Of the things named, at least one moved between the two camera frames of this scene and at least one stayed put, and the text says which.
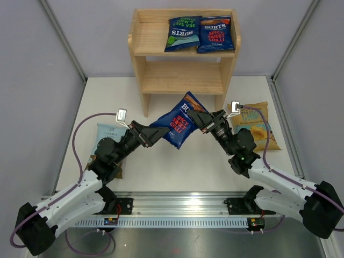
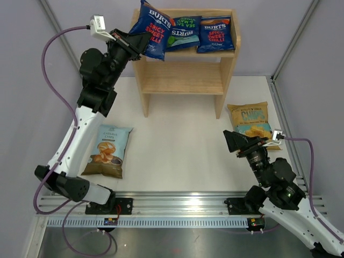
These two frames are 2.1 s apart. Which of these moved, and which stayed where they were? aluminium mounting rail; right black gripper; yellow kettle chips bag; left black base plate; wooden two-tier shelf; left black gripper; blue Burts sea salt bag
Moved: right black gripper; left black gripper
Stayed: wooden two-tier shelf; blue Burts sea salt bag; left black base plate; aluminium mounting rail; yellow kettle chips bag
